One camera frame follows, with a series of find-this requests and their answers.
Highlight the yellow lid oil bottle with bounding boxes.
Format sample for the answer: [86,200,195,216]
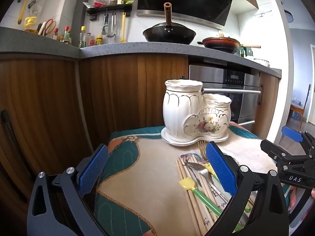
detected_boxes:
[79,26,86,49]

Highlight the yellow green plastic fork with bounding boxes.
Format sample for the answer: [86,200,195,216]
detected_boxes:
[178,177,243,231]

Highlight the grey speckled countertop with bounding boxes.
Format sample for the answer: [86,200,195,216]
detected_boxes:
[1,27,281,79]

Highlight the red cap sauce bottle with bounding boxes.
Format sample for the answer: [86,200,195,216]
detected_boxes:
[63,26,69,44]

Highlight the yellow mustard bottle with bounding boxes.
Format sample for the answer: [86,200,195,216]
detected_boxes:
[95,35,103,45]

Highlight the black wall shelf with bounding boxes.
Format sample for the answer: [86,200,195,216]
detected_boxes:
[86,4,132,21]

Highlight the yellow plastic spoon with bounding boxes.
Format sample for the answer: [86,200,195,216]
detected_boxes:
[203,163,219,182]

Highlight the white ceramic utensil holder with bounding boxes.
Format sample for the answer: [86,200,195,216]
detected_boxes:
[161,79,232,147]

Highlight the yellow hanging spatula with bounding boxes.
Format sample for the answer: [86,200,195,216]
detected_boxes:
[120,12,127,43]

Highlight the silver metal fork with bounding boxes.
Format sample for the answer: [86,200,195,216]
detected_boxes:
[186,161,229,204]

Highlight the gold metal fork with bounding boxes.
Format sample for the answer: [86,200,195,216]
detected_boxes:
[197,140,208,161]

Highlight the red orange pan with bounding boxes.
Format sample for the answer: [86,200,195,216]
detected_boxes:
[197,37,261,54]

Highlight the printed quilted cushion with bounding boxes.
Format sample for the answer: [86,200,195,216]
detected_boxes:
[94,124,294,236]

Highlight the black wok with wooden handle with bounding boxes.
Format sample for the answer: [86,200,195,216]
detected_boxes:
[143,2,196,45]

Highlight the wooden cabinet doors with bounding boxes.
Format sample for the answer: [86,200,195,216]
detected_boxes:
[1,53,188,202]

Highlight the stainless built-in oven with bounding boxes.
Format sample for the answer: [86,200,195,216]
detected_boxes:
[189,65,261,131]

